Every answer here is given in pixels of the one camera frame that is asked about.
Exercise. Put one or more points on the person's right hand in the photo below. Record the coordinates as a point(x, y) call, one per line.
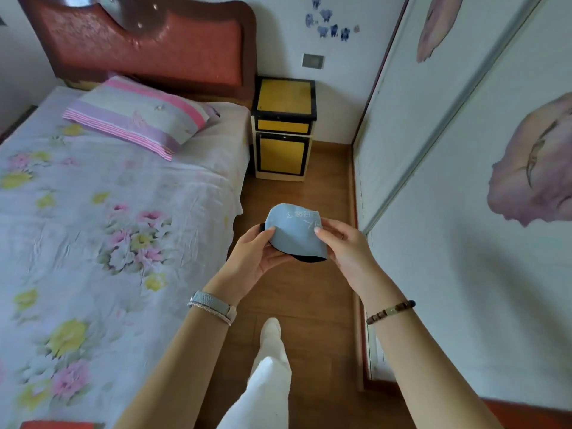
point(357, 263)

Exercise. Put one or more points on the person's left hand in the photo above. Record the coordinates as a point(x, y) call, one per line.
point(250, 268)

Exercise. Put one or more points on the blue eye mask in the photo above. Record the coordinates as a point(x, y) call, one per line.
point(295, 232)

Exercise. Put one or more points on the yellow black nightstand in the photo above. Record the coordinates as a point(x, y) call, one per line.
point(283, 129)

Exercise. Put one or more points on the person's right forearm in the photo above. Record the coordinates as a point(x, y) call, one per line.
point(429, 366)

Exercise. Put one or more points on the person's left forearm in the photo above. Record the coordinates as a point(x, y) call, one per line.
point(178, 375)

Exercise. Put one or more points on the bed with floral sheet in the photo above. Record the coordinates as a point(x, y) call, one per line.
point(89, 227)

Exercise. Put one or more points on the grey wrist watch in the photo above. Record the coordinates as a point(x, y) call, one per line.
point(214, 302)

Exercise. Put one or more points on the white shoe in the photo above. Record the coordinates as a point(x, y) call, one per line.
point(270, 332)

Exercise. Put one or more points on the white sliding wardrobe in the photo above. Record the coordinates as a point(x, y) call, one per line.
point(447, 272)

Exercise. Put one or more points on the white trousers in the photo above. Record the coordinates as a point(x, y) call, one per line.
point(268, 393)

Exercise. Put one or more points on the pink striped pillow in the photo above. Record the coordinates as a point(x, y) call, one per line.
point(138, 111)

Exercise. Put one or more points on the red padded wooden headboard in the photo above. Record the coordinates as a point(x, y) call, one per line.
point(178, 49)

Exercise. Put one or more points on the red book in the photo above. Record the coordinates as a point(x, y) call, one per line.
point(58, 425)

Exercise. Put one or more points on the grey wall switch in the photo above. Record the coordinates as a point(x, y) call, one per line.
point(313, 61)

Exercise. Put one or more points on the blue wall stickers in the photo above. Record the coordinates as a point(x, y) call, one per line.
point(328, 22)

